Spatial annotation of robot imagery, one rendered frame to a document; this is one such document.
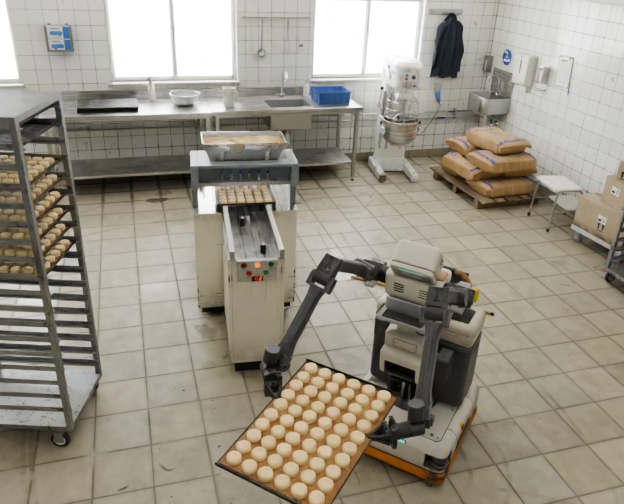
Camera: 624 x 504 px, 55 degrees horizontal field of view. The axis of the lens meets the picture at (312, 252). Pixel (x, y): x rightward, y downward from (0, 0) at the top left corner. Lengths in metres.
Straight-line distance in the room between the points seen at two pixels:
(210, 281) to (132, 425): 1.22
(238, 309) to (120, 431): 0.96
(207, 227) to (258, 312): 0.79
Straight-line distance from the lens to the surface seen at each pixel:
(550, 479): 3.67
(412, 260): 2.71
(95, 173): 6.89
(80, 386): 3.84
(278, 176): 4.20
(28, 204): 2.92
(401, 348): 3.03
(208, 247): 4.28
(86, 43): 7.19
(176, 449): 3.56
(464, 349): 3.22
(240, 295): 3.68
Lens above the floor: 2.49
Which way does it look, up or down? 27 degrees down
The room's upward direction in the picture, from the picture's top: 3 degrees clockwise
